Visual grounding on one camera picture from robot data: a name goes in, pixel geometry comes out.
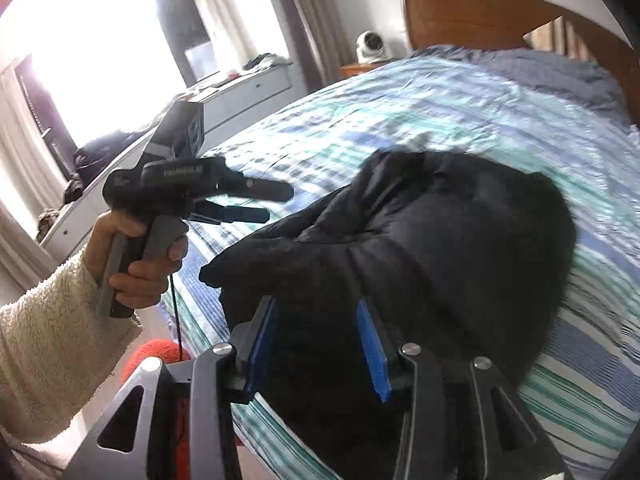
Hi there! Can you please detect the black puffer jacket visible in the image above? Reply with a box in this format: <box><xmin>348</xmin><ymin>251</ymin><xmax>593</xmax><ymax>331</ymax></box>
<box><xmin>200</xmin><ymin>151</ymin><xmax>576</xmax><ymax>479</ymax></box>

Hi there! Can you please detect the cream fleece left forearm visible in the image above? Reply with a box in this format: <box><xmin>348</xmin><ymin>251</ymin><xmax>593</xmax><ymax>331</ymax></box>
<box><xmin>1</xmin><ymin>252</ymin><xmax>142</xmax><ymax>443</ymax></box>

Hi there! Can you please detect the person's left hand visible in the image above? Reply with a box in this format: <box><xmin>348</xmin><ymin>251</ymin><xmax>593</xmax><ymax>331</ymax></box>
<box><xmin>81</xmin><ymin>211</ymin><xmax>190</xmax><ymax>311</ymax></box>

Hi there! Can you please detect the dark bag on cabinet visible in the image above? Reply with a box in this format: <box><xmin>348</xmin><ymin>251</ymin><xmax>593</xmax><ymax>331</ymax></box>
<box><xmin>63</xmin><ymin>131</ymin><xmax>143</xmax><ymax>205</ymax></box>

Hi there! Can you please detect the white window-side cabinet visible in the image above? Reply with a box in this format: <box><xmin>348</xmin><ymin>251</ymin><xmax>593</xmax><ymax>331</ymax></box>
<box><xmin>40</xmin><ymin>63</ymin><xmax>297</xmax><ymax>262</ymax></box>

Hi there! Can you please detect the wooden nightstand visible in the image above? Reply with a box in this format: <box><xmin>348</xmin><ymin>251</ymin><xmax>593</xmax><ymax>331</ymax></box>
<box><xmin>340</xmin><ymin>60</ymin><xmax>390</xmax><ymax>79</ymax></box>

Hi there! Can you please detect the small white fan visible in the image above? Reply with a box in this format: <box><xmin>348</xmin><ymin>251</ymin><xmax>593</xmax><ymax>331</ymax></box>
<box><xmin>356</xmin><ymin>30</ymin><xmax>388</xmax><ymax>64</ymax></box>

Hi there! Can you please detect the beige curtain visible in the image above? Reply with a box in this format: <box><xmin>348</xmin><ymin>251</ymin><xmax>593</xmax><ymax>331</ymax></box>
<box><xmin>276</xmin><ymin>0</ymin><xmax>354</xmax><ymax>92</ymax></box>

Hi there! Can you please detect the wooden headboard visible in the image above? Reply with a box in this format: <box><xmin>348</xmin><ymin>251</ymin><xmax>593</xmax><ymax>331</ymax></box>
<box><xmin>402</xmin><ymin>0</ymin><xmax>639</xmax><ymax>120</ymax></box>

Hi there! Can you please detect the blue checked pillow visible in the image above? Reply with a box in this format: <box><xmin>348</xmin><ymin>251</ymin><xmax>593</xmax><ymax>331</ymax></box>
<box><xmin>411</xmin><ymin>44</ymin><xmax>639</xmax><ymax>127</ymax></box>

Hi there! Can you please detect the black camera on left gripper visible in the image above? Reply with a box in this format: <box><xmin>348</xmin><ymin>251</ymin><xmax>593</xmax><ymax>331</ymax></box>
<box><xmin>143</xmin><ymin>101</ymin><xmax>205</xmax><ymax>162</ymax></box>

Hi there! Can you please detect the black cable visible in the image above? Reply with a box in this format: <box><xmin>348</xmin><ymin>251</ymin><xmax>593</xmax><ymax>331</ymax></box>
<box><xmin>168</xmin><ymin>268</ymin><xmax>182</xmax><ymax>363</ymax></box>

